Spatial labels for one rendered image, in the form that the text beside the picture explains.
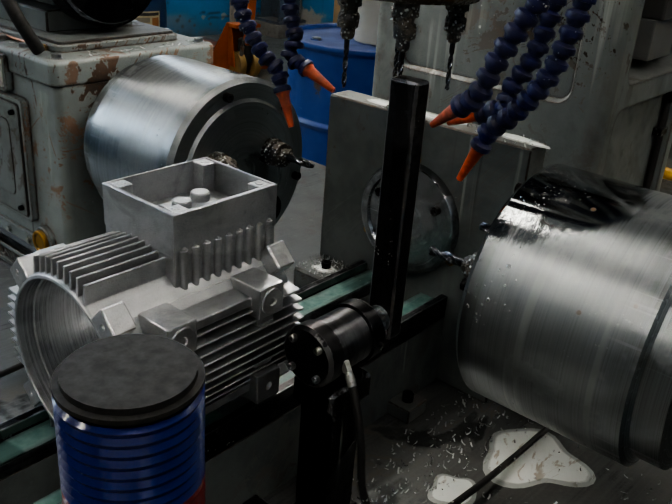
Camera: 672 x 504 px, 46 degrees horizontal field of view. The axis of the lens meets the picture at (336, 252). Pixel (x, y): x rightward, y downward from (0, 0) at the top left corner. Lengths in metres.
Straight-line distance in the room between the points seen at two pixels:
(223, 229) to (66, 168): 0.51
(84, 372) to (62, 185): 0.87
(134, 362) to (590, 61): 0.77
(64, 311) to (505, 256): 0.41
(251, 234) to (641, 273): 0.33
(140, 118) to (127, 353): 0.73
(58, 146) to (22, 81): 0.11
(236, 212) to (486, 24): 0.50
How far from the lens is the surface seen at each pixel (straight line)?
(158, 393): 0.32
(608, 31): 1.00
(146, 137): 1.03
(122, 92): 1.10
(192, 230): 0.68
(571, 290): 0.69
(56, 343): 0.80
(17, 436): 0.81
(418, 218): 1.01
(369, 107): 1.04
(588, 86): 1.01
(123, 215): 0.72
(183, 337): 0.64
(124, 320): 0.64
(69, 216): 1.21
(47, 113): 1.18
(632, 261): 0.69
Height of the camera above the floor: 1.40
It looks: 25 degrees down
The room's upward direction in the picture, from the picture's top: 4 degrees clockwise
